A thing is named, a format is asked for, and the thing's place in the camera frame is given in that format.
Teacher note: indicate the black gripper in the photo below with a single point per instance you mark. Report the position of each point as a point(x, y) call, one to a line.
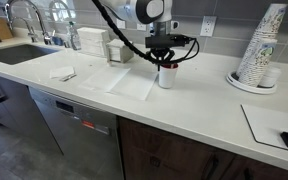
point(163, 53)

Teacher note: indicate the white mug red inside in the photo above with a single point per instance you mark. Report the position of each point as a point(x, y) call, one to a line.
point(167, 78)

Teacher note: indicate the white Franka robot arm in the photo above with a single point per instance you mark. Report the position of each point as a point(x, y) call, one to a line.
point(130, 8)

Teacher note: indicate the white paper towel sheet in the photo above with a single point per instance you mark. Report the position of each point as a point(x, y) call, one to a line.
point(130, 86)

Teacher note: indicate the grey napkin dispenser box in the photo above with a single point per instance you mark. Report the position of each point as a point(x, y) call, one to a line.
point(125, 53)

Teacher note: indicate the white round tray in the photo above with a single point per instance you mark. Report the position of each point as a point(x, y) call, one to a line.
point(237, 83)

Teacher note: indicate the dark wood cabinet door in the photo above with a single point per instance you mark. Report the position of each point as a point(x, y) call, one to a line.
point(164, 153)
point(270, 171)

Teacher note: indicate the short printed paper cup stack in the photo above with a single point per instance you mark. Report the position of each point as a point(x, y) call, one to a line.
point(259, 65)

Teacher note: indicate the clear plastic water bottle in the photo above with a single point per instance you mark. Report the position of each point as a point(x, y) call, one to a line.
point(74, 38)

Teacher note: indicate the small folded white napkin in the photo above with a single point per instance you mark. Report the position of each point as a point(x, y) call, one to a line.
point(61, 71)

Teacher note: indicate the small white lid stack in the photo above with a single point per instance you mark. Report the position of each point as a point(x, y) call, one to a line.
point(271, 78)

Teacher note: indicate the blue sponge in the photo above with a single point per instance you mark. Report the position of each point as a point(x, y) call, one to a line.
point(58, 41)

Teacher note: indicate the tall printed paper cup stack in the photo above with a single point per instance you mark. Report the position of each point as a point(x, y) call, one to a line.
point(270, 23)

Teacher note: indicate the stainless steel dishwasher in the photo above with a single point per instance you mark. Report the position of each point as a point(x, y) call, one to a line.
point(80, 140)

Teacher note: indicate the white mat black edge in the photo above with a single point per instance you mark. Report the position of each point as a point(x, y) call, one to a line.
point(264, 123)

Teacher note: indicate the chrome arched faucet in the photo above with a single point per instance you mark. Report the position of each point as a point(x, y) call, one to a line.
point(46, 37)

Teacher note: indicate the small chrome tap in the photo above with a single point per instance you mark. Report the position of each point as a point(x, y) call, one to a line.
point(31, 33)

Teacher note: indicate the dark kitchen sink basin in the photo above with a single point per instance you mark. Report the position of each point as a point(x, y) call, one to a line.
point(14, 54)

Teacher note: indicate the dark grey cabinet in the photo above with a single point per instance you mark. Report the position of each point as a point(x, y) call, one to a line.
point(17, 113)

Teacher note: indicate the wooden cutting board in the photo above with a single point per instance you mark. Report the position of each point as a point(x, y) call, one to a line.
point(1, 29)

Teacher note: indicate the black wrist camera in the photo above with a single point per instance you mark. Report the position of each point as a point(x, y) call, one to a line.
point(164, 41)

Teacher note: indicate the white wall outlet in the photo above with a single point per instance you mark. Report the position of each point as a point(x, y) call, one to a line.
point(208, 26)
point(141, 27)

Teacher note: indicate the white light switch plate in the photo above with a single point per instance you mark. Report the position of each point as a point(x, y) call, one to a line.
point(121, 24)

